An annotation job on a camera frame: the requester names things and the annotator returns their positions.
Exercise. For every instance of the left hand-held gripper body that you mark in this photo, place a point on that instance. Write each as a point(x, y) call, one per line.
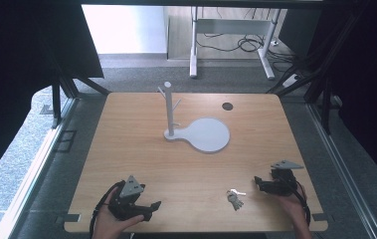
point(130, 189)

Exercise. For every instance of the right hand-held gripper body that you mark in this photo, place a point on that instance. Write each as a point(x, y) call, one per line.
point(283, 181)

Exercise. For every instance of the silver key bunch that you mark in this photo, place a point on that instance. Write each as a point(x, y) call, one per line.
point(235, 198)

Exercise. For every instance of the grey key stand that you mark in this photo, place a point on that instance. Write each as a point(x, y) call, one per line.
point(206, 134)

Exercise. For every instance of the person's right hand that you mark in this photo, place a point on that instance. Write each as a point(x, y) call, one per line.
point(292, 207)

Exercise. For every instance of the person's left hand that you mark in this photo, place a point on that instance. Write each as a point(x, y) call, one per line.
point(109, 224)

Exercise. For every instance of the dark round table grommet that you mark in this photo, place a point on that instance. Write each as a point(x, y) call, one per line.
point(227, 106)

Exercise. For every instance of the black curtain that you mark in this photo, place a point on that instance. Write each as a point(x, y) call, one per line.
point(368, 83)
point(17, 83)

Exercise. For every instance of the black metal stand frame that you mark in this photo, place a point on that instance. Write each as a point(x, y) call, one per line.
point(318, 76)
point(66, 86)

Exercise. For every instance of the white desk frame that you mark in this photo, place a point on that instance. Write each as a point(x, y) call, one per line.
point(232, 26)

